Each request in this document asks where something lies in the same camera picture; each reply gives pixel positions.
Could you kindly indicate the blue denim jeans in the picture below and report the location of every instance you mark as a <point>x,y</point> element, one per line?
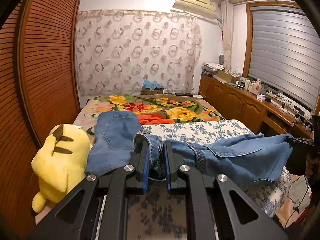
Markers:
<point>247,159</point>

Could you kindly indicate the cream window curtain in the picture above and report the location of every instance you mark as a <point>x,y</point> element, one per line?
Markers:
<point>227,15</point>

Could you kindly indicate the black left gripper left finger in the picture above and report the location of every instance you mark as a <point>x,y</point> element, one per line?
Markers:
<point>97,207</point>

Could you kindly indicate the grey window blind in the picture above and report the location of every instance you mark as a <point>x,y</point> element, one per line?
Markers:
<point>285,52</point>

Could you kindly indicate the brown louvered wardrobe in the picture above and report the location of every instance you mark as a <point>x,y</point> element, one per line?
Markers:
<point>38,92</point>

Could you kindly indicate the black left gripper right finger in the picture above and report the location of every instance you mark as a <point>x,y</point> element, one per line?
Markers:
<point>216,208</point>

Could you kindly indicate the patterned sheer wall curtain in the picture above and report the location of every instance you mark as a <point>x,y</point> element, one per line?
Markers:
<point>117,50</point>

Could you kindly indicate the floral colourful blanket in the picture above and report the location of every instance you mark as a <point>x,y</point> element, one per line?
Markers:
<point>150,109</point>

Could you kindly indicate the white air conditioner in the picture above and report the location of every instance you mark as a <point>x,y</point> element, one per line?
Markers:
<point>205,8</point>

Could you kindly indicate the pink bottle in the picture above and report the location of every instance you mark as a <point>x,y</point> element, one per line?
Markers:
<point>257,87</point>

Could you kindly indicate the yellow Pikachu plush toy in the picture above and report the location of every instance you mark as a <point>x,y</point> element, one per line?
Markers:
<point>60,164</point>

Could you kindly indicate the stack of papers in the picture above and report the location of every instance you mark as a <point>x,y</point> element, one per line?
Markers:
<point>211,69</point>

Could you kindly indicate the blue white floral quilt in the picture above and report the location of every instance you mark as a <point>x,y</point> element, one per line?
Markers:
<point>158,215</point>

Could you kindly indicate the grey cloth on floor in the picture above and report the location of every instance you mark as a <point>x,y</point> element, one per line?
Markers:
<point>300,193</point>

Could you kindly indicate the wooden sideboard cabinet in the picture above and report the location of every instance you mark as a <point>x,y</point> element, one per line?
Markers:
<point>258,116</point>

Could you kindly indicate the cardboard box with blue cloth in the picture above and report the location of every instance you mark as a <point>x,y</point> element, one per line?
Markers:
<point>151,88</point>

